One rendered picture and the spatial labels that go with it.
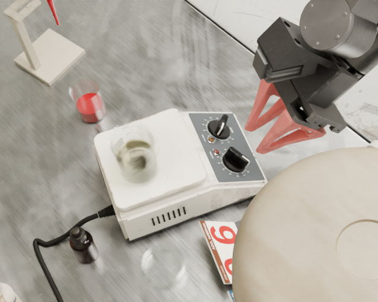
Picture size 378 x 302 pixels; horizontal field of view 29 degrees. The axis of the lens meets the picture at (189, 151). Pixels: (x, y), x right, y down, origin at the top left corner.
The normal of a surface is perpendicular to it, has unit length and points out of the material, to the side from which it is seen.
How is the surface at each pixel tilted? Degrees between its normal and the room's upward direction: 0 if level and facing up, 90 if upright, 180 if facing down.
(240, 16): 0
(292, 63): 90
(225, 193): 90
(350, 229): 0
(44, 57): 0
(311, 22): 42
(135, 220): 90
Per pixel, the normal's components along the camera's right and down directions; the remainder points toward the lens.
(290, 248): -0.16, -0.54
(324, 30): -0.63, -0.05
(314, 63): 0.34, 0.78
